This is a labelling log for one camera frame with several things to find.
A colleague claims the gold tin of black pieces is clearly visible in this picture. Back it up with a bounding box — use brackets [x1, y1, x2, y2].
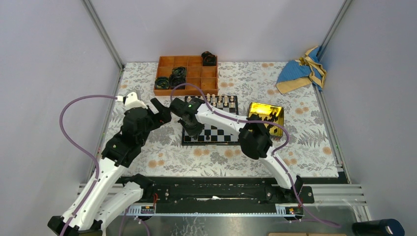
[248, 102, 284, 139]

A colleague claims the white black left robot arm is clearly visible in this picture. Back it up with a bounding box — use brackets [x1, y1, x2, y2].
[47, 93, 172, 236]

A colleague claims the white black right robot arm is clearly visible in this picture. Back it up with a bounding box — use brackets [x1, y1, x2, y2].
[170, 98, 303, 203]

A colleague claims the black silver chess board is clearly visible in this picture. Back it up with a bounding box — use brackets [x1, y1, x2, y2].
[181, 94, 239, 146]

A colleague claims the black green coil left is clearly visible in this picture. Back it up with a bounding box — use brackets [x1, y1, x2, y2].
[154, 76, 170, 89]

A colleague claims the black coil middle compartment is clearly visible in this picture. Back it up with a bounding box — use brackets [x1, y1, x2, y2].
[169, 66, 187, 89]

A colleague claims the black coil compartment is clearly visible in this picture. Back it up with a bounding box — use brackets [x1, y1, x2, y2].
[169, 66, 187, 89]
[201, 51, 217, 66]

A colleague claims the orange compartment tray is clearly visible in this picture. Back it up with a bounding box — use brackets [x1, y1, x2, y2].
[153, 55, 218, 96]

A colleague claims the black coil top compartment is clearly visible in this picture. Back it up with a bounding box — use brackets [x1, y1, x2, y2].
[201, 51, 217, 66]

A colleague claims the blue yellow cloth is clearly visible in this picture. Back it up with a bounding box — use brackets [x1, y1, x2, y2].
[276, 46, 327, 94]

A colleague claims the floral table mat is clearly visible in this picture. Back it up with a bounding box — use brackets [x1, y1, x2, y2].
[125, 62, 338, 177]

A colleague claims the black cylinder bottom right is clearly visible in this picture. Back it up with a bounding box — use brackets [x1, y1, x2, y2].
[352, 219, 405, 236]

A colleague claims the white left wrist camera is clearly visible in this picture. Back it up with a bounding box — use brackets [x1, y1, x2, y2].
[116, 92, 148, 110]

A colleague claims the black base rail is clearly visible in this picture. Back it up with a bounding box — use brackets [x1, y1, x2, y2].
[138, 177, 315, 214]

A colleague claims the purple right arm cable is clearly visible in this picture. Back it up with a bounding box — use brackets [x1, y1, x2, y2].
[170, 83, 342, 229]

